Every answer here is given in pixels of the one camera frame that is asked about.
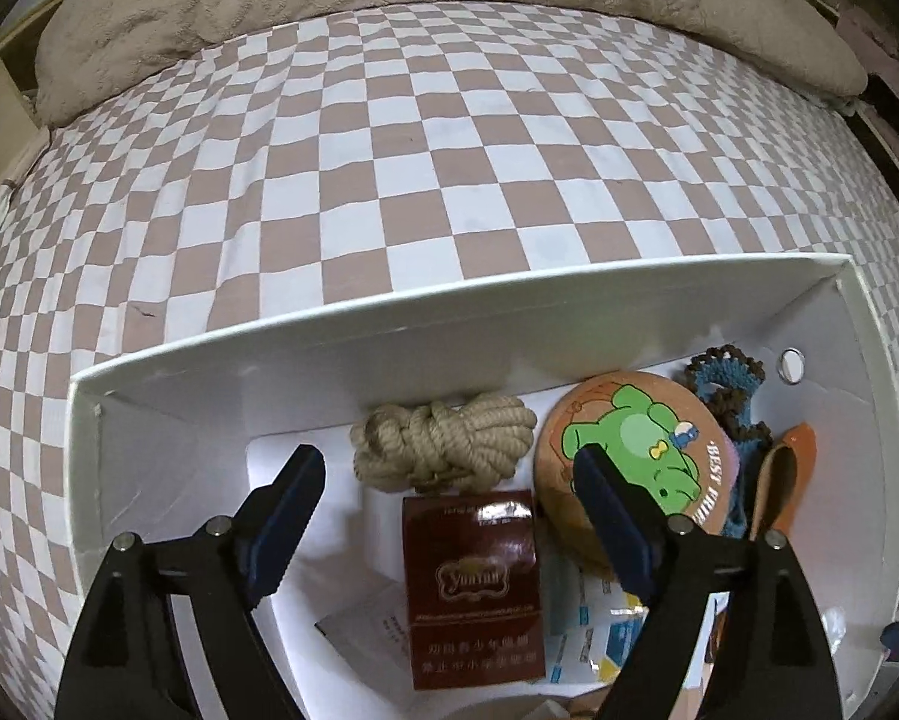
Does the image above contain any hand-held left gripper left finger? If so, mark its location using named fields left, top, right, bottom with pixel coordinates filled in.
left=53, top=444, right=326, bottom=720

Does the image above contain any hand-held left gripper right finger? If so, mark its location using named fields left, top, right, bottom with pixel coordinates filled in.
left=571, top=444, right=844, bottom=720

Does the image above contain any round frog print pouch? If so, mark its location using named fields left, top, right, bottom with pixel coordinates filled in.
left=534, top=371, right=743, bottom=582

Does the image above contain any white cardboard box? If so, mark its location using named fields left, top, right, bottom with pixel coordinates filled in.
left=67, top=253, right=899, bottom=720

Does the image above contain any beige rope bundle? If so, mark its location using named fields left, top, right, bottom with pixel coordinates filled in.
left=350, top=394, right=537, bottom=496

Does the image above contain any blue crocheted pouch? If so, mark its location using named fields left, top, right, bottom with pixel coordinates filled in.
left=675, top=349, right=777, bottom=541

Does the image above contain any white blue printed sachet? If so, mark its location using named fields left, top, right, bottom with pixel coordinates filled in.
left=573, top=570, right=649, bottom=635
left=546, top=615, right=638, bottom=685

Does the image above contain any red cigarette box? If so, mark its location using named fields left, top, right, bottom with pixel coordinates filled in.
left=402, top=490, right=547, bottom=691

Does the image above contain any checkered bed sheet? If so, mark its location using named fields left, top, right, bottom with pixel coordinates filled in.
left=0, top=0, right=899, bottom=691

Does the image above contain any tan leather strap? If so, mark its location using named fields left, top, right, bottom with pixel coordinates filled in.
left=750, top=424, right=818, bottom=541

